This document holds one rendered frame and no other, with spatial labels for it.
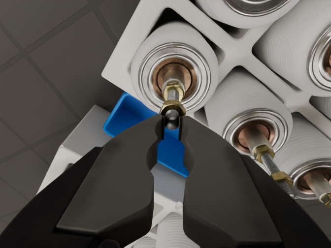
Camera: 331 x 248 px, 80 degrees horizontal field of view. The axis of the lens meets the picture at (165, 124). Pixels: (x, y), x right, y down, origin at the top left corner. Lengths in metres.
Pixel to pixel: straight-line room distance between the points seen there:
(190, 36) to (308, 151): 0.21
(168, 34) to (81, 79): 0.36
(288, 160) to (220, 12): 0.21
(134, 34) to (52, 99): 0.36
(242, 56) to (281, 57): 0.05
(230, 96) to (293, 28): 0.09
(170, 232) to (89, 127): 0.28
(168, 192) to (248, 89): 0.28
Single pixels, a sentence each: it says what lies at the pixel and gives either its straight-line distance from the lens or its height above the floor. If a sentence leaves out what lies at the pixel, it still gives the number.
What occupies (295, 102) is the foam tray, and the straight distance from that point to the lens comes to 0.35.
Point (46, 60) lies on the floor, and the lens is 0.55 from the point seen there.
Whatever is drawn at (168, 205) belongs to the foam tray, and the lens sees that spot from 0.46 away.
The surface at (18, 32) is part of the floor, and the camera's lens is 0.57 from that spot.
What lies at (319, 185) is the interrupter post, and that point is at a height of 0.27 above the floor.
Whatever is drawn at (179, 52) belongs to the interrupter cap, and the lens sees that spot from 0.20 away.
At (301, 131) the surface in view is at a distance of 0.35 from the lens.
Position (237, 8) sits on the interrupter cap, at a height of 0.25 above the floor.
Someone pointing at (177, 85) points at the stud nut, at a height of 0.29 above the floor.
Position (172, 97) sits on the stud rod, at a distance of 0.16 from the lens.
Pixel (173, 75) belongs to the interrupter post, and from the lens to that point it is 0.19.
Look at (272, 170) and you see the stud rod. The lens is 0.21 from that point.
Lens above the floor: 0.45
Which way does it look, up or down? 59 degrees down
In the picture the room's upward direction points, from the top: 174 degrees counter-clockwise
